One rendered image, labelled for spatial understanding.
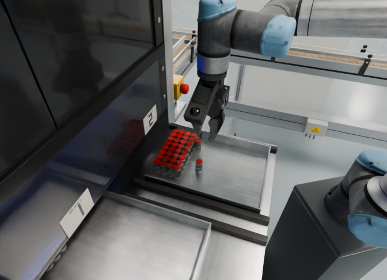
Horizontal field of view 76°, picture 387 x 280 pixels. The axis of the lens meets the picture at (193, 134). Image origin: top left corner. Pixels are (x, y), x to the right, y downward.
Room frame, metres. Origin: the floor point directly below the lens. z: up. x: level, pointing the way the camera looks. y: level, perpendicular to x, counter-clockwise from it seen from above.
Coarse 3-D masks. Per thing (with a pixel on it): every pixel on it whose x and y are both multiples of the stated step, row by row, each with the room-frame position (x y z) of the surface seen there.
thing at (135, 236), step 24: (96, 216) 0.36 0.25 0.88; (120, 216) 0.36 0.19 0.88; (144, 216) 0.36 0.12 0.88; (168, 216) 0.36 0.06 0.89; (72, 240) 0.29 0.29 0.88; (96, 240) 0.29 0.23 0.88; (120, 240) 0.29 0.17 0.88; (144, 240) 0.29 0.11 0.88; (168, 240) 0.30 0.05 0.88; (192, 240) 0.30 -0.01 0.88; (72, 264) 0.23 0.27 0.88; (96, 264) 0.23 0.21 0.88; (120, 264) 0.24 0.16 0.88; (144, 264) 0.24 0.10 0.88; (168, 264) 0.24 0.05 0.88; (192, 264) 0.24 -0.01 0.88
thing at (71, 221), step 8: (88, 192) 0.32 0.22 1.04; (80, 200) 0.30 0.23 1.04; (88, 200) 0.31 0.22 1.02; (72, 208) 0.27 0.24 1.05; (88, 208) 0.30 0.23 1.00; (64, 216) 0.25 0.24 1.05; (72, 216) 0.27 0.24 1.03; (80, 216) 0.28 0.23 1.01; (64, 224) 0.25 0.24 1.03; (72, 224) 0.26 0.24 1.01; (72, 232) 0.25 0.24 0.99
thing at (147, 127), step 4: (152, 108) 0.62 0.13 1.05; (152, 112) 0.62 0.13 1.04; (156, 112) 0.64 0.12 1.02; (148, 116) 0.59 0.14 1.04; (152, 116) 0.62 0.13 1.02; (156, 116) 0.64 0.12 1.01; (144, 120) 0.57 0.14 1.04; (148, 120) 0.59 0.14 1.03; (152, 120) 0.61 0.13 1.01; (144, 124) 0.57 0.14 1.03; (148, 124) 0.59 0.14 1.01; (152, 124) 0.61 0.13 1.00; (144, 128) 0.57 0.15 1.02; (148, 128) 0.59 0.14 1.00
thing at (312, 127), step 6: (312, 120) 1.27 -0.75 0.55; (318, 120) 1.27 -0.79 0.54; (306, 126) 1.25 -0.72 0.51; (312, 126) 1.24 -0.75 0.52; (318, 126) 1.23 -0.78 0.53; (324, 126) 1.22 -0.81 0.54; (306, 132) 1.24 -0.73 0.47; (312, 132) 1.23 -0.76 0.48; (318, 132) 1.22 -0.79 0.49; (324, 132) 1.22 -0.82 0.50
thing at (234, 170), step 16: (192, 128) 0.70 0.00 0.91; (208, 144) 0.65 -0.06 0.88; (224, 144) 0.66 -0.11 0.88; (240, 144) 0.65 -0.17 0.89; (256, 144) 0.63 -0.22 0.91; (192, 160) 0.57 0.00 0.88; (208, 160) 0.57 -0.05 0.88; (224, 160) 0.58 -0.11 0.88; (240, 160) 0.58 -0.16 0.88; (256, 160) 0.58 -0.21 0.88; (160, 176) 0.50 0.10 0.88; (192, 176) 0.50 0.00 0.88; (208, 176) 0.50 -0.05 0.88; (224, 176) 0.51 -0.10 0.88; (240, 176) 0.51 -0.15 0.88; (256, 176) 0.51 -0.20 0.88; (192, 192) 0.43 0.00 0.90; (208, 192) 0.44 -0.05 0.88; (224, 192) 0.45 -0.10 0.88; (240, 192) 0.45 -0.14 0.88; (256, 192) 0.45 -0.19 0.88; (256, 208) 0.37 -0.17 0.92
